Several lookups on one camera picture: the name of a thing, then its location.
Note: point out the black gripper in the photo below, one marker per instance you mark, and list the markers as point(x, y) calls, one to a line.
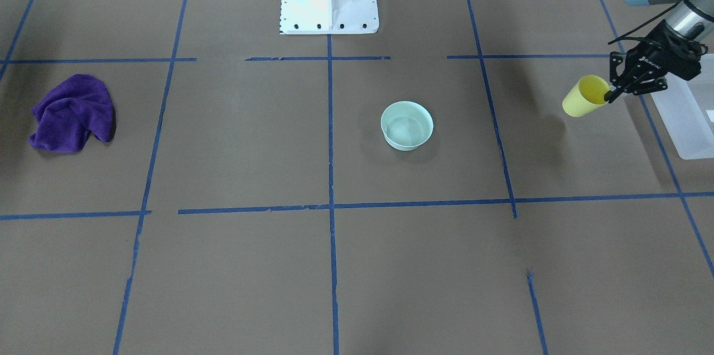
point(667, 62)

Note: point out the yellow plastic cup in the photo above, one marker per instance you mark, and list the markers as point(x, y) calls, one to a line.
point(586, 96)

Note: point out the purple microfiber cloth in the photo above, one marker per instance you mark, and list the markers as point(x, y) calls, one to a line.
point(77, 108)

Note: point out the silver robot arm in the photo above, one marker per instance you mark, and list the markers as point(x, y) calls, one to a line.
point(691, 18)

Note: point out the clear plastic storage box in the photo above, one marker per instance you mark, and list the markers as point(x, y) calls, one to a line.
point(686, 109)

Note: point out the mint green bowl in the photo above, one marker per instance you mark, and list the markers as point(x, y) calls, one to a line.
point(406, 125)

